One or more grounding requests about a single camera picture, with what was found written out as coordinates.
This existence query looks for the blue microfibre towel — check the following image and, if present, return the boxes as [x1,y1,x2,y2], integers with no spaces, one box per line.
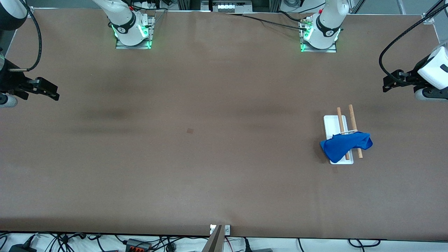
[320,131,373,164]

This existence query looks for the wooden rack rod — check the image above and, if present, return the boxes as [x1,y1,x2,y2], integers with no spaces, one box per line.
[337,107,350,161]
[348,104,363,159]

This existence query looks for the white rack base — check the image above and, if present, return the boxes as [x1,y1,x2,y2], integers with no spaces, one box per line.
[323,115,358,165]

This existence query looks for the black power adapter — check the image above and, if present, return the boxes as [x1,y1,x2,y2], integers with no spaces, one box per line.
[8,244,37,252]

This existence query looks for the grey box with orange clips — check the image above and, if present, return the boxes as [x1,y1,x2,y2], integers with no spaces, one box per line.
[125,239,152,252]

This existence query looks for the white power strip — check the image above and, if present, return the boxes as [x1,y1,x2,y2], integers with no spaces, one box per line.
[212,0,253,13]

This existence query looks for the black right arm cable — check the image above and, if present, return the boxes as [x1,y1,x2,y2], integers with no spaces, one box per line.
[8,0,43,72]

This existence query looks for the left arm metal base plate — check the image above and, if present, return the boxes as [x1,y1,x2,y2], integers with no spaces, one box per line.
[300,16,338,53]

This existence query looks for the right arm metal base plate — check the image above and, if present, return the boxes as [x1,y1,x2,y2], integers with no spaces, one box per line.
[115,16,155,50]

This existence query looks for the short black table cable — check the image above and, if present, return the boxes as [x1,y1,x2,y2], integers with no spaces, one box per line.
[278,10,305,23]

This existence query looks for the long black table cable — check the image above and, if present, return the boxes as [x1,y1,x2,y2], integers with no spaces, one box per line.
[226,13,309,32]

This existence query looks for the looped black cable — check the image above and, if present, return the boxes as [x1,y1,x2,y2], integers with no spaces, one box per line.
[348,239,381,248]

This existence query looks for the aluminium frame posts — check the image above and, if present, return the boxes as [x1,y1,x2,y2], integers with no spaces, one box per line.
[177,0,202,11]

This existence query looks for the small metal edge bracket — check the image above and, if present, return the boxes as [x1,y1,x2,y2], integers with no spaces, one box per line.
[210,225,231,236]

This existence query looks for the grey-brown camera pole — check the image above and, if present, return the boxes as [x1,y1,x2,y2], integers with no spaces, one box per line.
[202,225,224,252]

